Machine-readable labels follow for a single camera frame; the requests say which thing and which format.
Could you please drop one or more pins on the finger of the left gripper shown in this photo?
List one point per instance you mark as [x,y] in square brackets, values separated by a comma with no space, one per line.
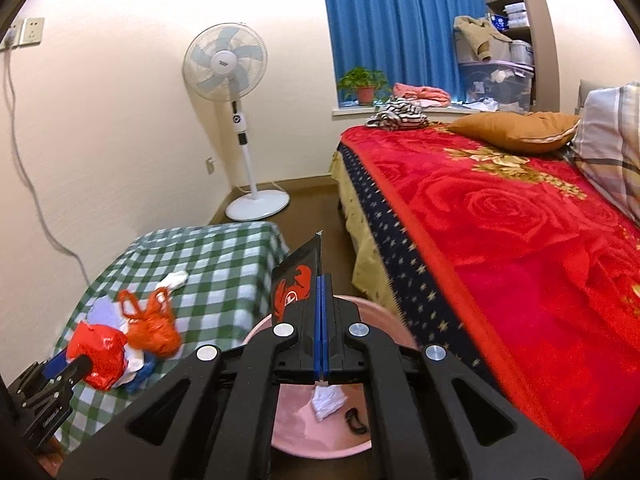
[55,365]
[76,370]

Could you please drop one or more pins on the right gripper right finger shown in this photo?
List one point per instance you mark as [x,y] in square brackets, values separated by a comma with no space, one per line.
[343,334]

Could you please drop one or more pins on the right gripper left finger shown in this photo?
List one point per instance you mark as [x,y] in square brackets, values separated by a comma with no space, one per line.
[301,329]

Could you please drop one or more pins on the red shiny wrapper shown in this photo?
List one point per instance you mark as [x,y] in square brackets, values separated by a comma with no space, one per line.
[105,348]

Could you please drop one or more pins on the printed white paper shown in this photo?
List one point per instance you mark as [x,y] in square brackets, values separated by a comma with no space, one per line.
[327,400]

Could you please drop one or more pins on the black crab snack packet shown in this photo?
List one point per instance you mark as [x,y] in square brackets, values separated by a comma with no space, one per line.
[295,277]

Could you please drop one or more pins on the orange plastic bag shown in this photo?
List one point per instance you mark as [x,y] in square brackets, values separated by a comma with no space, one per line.
[152,327]

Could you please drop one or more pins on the pink trash bin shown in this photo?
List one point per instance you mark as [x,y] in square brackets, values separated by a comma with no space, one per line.
[321,422]

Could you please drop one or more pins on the white plastic bag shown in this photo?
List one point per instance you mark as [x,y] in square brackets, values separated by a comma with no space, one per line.
[135,362]

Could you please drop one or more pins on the blue plastic scrap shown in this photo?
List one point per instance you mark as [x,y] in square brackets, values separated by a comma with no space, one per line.
[141,376]

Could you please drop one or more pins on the star patterned bed skirt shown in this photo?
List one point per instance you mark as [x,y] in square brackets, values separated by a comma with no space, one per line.
[389,269]

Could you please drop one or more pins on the green checkered tablecloth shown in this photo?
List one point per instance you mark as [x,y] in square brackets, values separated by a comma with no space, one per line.
[227,291]

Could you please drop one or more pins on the crumpled white tissue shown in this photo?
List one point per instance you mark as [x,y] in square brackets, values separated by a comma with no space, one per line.
[173,280]

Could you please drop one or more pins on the red rose blanket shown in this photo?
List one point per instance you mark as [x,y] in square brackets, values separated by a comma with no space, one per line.
[542,271]

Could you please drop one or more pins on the striped black white clothing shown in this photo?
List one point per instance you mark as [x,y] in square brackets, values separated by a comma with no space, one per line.
[399,114]

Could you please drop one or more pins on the potted green plant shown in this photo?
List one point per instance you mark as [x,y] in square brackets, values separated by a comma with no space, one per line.
[367,86]

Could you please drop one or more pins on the pink folded clothing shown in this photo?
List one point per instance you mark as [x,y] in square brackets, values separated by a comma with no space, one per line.
[435,96]

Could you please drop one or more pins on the orange-brown pillow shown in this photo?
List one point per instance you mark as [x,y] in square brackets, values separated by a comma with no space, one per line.
[531,133]

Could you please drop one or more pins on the white standing fan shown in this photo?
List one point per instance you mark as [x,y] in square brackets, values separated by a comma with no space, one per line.
[222,64]

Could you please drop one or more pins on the clear plastic storage box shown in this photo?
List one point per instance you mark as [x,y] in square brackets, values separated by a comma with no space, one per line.
[508,84]

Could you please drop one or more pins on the plaid pillow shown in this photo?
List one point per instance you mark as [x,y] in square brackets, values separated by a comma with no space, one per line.
[605,147]

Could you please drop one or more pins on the blue curtain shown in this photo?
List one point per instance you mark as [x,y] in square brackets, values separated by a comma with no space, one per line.
[409,41]

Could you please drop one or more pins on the beige jacket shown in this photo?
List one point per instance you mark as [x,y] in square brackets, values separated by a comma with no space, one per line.
[477,40]

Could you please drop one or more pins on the wooden bookshelf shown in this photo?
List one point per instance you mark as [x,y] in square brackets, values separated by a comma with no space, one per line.
[529,21]

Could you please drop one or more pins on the white wall socket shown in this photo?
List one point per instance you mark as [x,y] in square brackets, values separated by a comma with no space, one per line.
[23,32]

